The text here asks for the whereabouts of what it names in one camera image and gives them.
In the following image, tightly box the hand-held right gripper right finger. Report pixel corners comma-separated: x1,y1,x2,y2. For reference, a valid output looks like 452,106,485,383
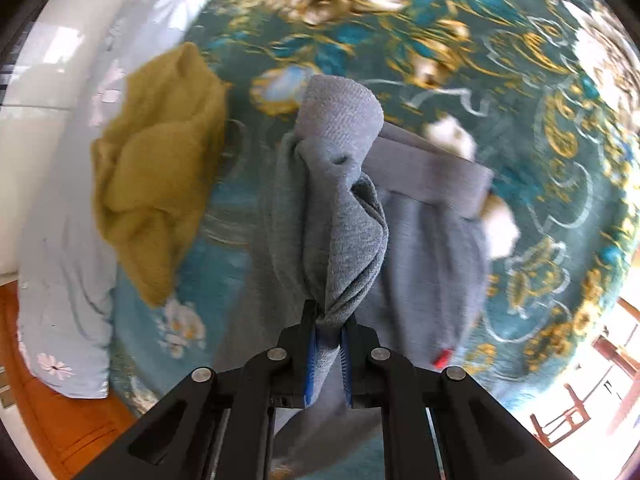
340,322,576,480

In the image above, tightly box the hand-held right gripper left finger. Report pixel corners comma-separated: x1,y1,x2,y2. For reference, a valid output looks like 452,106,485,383
75,300,321,480

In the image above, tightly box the grey sweatshirt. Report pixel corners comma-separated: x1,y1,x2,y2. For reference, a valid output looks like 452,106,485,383
215,74,496,480

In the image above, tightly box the yellow knit sweater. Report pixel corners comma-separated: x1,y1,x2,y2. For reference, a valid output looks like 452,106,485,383
91,42,231,308

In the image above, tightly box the wooden chair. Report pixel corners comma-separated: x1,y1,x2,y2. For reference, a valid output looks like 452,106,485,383
530,382,588,448

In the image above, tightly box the light blue floral quilt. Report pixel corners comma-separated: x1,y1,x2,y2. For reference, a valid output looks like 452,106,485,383
17,0,226,401

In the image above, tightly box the wooden table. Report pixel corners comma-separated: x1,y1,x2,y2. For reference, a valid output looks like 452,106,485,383
592,297,640,436

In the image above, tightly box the teal floral blanket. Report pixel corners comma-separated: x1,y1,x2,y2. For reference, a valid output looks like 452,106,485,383
107,0,640,480

